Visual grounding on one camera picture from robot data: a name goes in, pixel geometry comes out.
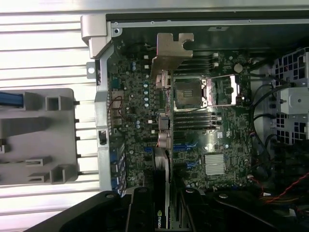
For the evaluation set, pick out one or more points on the open black PC case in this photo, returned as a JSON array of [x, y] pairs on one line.
[[101, 116]]

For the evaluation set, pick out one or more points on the green motherboard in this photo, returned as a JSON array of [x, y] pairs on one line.
[[135, 101]]

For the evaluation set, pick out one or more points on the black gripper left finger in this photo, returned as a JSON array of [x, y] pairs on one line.
[[108, 212]]

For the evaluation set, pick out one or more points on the silver coin battery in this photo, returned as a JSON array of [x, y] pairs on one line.
[[238, 68]]

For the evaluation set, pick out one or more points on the black RAM slot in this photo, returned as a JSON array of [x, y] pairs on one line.
[[202, 64], [195, 126], [195, 122], [202, 56], [195, 118], [202, 60], [195, 114], [198, 68]]

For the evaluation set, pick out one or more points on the blue expansion slot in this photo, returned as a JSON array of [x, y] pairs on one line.
[[178, 148]]

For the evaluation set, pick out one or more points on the metal disk bay cage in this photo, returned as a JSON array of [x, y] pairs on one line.
[[294, 101]]

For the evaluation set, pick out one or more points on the CPU socket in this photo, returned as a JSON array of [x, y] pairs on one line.
[[188, 94]]

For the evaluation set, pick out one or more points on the silver chipset heatsink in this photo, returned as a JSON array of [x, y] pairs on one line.
[[214, 164]]

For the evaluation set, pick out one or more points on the thin metal locking lever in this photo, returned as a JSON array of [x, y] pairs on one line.
[[217, 77]]

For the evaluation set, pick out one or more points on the grey parts rack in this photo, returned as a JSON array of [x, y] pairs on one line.
[[36, 145]]

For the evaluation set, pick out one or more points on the hard disk blue carrier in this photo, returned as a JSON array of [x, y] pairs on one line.
[[9, 100]]

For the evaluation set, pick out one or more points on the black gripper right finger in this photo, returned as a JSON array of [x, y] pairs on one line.
[[217, 212]]

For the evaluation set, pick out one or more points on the metal socket cover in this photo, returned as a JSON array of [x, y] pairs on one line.
[[233, 91]]

